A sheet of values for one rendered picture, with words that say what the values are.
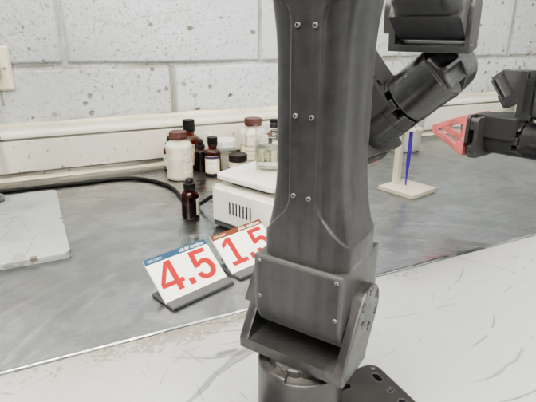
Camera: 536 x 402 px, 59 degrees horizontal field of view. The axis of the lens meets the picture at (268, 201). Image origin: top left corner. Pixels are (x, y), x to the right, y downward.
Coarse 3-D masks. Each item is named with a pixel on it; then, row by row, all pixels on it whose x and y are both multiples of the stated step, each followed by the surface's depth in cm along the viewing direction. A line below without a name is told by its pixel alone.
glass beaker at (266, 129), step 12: (264, 120) 76; (276, 120) 76; (264, 132) 72; (276, 132) 72; (264, 144) 72; (276, 144) 72; (264, 156) 73; (276, 156) 73; (264, 168) 74; (276, 168) 74
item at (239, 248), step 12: (252, 228) 66; (216, 240) 62; (228, 240) 63; (240, 240) 64; (252, 240) 65; (264, 240) 66; (228, 252) 62; (240, 252) 63; (252, 252) 64; (240, 264) 62
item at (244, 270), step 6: (264, 228) 68; (216, 246) 62; (222, 258) 61; (222, 264) 63; (228, 264) 61; (246, 264) 62; (252, 264) 63; (228, 270) 61; (234, 270) 61; (240, 270) 61; (246, 270) 61; (252, 270) 61; (234, 276) 60; (240, 276) 60; (246, 276) 60
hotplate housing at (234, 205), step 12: (216, 192) 74; (228, 192) 72; (240, 192) 71; (252, 192) 70; (264, 192) 70; (216, 204) 74; (228, 204) 73; (240, 204) 71; (252, 204) 69; (264, 204) 68; (216, 216) 75; (228, 216) 73; (240, 216) 72; (252, 216) 70; (264, 216) 68
